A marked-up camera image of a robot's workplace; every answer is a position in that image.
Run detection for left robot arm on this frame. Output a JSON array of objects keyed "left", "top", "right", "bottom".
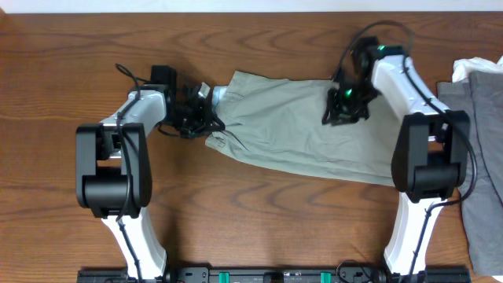
[{"left": 75, "top": 83, "right": 222, "bottom": 282}]

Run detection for white crumpled cloth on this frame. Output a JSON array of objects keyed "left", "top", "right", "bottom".
[{"left": 451, "top": 57, "right": 502, "bottom": 83}]

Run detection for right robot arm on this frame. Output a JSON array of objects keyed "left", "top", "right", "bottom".
[{"left": 321, "top": 37, "right": 474, "bottom": 282}]

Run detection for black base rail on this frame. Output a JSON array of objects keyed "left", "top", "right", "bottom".
[{"left": 76, "top": 261, "right": 471, "bottom": 283}]

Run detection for grey folded garment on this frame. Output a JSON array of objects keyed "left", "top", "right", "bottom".
[{"left": 437, "top": 71, "right": 502, "bottom": 277}]

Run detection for khaki green shorts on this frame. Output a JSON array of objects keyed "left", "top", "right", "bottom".
[{"left": 205, "top": 72, "right": 401, "bottom": 186}]

